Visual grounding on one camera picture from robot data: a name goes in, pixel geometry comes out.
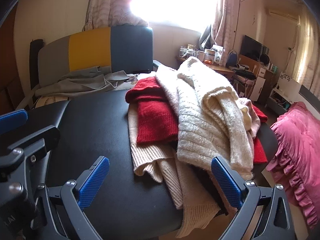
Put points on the grey yellow blue chair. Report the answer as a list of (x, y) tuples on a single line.
[(90, 47)]

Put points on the beige striped curtain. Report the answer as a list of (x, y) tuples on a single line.
[(307, 55)]

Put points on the cream seat cushion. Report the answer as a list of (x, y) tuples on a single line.
[(52, 102)]

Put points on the blue backed metal chair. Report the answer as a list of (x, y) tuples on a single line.
[(232, 57)]

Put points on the beige ribbed sweater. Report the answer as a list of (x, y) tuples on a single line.
[(172, 180)]

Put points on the black flat screen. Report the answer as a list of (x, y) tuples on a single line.
[(250, 47)]

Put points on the pink patterned curtain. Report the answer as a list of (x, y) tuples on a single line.
[(110, 2), (226, 30)]

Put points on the white air conditioner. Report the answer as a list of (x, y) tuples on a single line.
[(282, 13)]

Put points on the red sweater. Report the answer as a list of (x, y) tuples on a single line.
[(155, 120)]

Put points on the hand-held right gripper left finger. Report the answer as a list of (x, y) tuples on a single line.
[(92, 182)]

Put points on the white cabinet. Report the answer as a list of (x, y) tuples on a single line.
[(257, 85)]

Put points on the grey cloth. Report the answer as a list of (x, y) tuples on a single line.
[(82, 82)]

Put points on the pale pink knit sweater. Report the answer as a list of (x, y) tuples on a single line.
[(167, 85)]

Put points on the pink ruffled quilt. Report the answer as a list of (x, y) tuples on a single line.
[(300, 150)]

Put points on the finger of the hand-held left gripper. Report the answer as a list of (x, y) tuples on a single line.
[(13, 120)]

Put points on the white low shelf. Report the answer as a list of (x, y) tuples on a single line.
[(287, 85)]

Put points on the wooden desk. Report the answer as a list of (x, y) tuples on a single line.
[(220, 69)]

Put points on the bright window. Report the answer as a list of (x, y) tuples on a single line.
[(175, 2)]

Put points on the dark grey bag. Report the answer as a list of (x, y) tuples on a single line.
[(205, 37)]

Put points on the white fluffy sweater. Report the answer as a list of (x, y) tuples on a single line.
[(200, 120)]

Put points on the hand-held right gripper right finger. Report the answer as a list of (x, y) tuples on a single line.
[(226, 180)]

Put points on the group of jars and boxes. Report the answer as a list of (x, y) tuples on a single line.
[(197, 53)]

